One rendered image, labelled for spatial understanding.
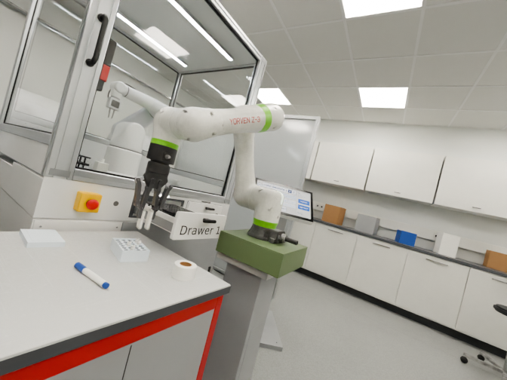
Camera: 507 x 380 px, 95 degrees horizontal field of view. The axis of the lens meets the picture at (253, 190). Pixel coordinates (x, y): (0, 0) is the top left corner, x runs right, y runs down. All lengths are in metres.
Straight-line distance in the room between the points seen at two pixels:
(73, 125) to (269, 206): 0.83
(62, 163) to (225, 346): 1.02
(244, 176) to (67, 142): 0.72
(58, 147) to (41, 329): 0.65
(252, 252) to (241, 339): 0.42
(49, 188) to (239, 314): 0.91
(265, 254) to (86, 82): 0.93
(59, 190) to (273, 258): 0.83
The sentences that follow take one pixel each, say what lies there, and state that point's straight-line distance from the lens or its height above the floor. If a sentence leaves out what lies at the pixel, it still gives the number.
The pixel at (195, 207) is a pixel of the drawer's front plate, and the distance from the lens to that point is 1.40.
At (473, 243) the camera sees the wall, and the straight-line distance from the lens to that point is 4.50.
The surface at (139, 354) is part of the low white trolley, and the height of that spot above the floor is 0.65.
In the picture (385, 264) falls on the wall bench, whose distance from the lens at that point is 3.75.
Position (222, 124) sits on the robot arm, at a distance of 0.81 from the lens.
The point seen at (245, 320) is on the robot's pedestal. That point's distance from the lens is 1.21.
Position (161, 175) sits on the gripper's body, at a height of 1.05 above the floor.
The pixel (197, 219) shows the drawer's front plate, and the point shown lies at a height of 0.90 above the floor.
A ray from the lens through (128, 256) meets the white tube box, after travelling 0.85.
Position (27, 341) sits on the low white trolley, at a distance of 0.56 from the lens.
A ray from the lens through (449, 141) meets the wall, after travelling 4.70.
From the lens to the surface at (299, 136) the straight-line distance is 2.75.
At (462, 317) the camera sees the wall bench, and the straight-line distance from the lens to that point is 3.92.
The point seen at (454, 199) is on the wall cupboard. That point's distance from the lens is 4.17.
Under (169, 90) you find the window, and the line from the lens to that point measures 1.27.
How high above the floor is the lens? 1.07
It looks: level
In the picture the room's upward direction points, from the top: 15 degrees clockwise
